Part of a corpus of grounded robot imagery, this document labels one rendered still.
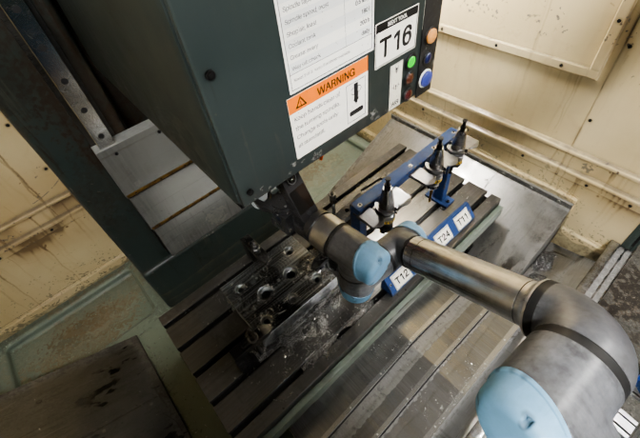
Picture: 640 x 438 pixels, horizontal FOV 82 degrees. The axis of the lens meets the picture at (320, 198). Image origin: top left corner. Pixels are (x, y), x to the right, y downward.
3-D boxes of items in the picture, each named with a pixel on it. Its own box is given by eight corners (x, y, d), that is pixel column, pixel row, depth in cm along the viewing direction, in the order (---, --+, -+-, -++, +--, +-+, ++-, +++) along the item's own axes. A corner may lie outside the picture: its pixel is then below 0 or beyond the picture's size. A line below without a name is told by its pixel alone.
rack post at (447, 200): (454, 201, 142) (470, 140, 120) (446, 209, 140) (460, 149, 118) (432, 188, 148) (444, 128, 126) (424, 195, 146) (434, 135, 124)
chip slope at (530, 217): (549, 244, 158) (573, 204, 138) (449, 361, 130) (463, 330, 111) (389, 151, 206) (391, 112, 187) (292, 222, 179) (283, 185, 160)
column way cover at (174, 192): (273, 191, 155) (243, 81, 117) (171, 260, 136) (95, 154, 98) (267, 186, 157) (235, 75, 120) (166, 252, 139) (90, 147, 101)
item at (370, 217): (389, 221, 100) (389, 219, 99) (375, 232, 98) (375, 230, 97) (370, 208, 104) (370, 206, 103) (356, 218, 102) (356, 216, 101)
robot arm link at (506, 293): (674, 297, 45) (397, 207, 86) (630, 357, 41) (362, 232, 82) (670, 360, 49) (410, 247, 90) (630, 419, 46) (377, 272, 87)
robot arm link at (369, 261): (367, 296, 70) (369, 275, 63) (323, 264, 75) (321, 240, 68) (391, 268, 73) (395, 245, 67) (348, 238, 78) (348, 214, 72)
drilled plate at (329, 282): (337, 285, 118) (336, 276, 115) (265, 348, 107) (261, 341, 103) (293, 243, 131) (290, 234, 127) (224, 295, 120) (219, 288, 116)
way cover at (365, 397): (529, 314, 138) (544, 294, 126) (360, 529, 102) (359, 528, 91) (459, 266, 155) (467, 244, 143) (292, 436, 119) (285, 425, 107)
